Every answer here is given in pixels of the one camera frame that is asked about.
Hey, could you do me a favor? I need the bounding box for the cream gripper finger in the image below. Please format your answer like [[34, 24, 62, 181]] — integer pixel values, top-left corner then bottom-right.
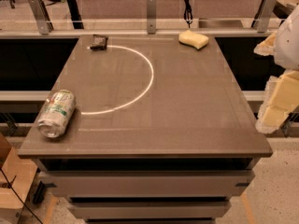
[[255, 70, 299, 133], [253, 33, 277, 56]]

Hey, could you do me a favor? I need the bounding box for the yellow sponge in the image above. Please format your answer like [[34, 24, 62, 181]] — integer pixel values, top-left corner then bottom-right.
[[178, 30, 209, 49]]

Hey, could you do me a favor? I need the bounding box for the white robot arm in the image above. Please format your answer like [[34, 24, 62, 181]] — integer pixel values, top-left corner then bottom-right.
[[253, 6, 299, 133]]

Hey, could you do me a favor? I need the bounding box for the green white 7up can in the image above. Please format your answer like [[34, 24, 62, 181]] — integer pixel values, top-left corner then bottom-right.
[[37, 90, 76, 138]]

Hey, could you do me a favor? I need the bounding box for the grey drawer cabinet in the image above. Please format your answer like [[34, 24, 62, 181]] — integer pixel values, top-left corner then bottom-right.
[[19, 35, 272, 224]]

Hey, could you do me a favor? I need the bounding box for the dark snack packet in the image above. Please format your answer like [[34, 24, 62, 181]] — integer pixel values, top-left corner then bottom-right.
[[90, 35, 108, 50]]

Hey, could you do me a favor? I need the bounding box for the wooden box at left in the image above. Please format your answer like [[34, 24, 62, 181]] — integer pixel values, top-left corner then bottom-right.
[[0, 133, 39, 224]]

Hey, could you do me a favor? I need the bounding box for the right metal bracket post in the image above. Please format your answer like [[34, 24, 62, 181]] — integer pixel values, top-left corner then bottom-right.
[[254, 0, 277, 33]]

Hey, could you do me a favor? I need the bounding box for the metal bracket post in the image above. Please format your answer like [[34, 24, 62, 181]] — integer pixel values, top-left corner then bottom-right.
[[147, 0, 156, 34], [254, 0, 277, 33], [28, 0, 52, 35]]

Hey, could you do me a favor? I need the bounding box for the black hanging cable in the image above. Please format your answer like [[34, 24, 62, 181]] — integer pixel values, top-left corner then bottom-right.
[[182, 0, 194, 29]]

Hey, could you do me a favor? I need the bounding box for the middle metal bracket post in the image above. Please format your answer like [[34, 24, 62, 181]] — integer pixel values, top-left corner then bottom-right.
[[147, 0, 156, 34]]

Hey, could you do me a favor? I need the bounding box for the left metal bracket post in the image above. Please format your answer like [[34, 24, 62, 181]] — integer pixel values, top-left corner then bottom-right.
[[28, 0, 52, 35]]

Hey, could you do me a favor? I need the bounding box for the black floor cable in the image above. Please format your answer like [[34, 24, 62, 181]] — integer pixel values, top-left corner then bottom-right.
[[0, 168, 45, 224]]

